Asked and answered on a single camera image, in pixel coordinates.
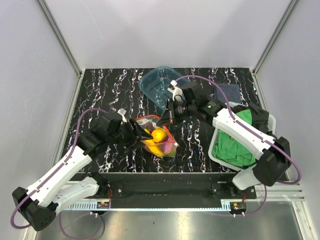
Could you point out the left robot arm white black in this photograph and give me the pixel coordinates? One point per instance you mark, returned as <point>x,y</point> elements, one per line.
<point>40,202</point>

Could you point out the aluminium frame post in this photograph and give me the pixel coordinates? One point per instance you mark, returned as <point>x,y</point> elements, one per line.
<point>276,34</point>
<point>58,35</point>

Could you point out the orange fake fruit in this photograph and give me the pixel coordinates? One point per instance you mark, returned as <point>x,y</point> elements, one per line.
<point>159,135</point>

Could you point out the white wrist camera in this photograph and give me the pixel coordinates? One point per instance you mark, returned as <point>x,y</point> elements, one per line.
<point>177,93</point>
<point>122,112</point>

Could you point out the black cloth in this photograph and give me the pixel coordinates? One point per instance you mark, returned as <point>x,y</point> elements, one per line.
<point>254,116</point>

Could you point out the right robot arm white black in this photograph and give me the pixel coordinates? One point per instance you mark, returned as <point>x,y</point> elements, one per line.
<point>272,155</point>

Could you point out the yellow fake banana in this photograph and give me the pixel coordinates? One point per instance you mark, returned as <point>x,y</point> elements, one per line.
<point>153,147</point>

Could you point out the purple fake fruit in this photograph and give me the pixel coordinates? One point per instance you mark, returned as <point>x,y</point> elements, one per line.
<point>167,147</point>

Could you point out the teal plastic container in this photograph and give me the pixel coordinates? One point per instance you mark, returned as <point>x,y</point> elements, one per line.
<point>155,85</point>

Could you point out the white plastic basket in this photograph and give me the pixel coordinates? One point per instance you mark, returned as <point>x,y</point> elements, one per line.
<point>240,134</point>

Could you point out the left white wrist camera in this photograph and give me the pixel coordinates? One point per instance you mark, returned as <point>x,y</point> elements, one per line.
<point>122,112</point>

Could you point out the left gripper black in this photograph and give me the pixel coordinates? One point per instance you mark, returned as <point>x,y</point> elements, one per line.
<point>137,132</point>

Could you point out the left aluminium frame post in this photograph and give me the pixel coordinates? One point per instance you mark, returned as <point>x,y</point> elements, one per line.
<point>58,35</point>

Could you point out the navy folded cloth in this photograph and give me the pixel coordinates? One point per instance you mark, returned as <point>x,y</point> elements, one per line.
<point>231,91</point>

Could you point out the green cloth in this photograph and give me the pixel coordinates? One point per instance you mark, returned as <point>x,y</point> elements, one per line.
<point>229,150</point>

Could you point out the right aluminium frame post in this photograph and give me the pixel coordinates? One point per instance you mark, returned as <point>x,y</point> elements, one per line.
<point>276,34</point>

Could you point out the clear zip top bag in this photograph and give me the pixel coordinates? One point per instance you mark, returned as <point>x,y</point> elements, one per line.
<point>150,122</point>

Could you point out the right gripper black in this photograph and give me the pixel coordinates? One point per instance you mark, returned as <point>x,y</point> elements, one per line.
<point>166,118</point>

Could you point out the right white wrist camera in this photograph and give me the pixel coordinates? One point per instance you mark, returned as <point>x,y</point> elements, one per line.
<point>177,93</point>

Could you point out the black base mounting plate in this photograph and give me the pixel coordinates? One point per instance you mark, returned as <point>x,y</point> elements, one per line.
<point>166,191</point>

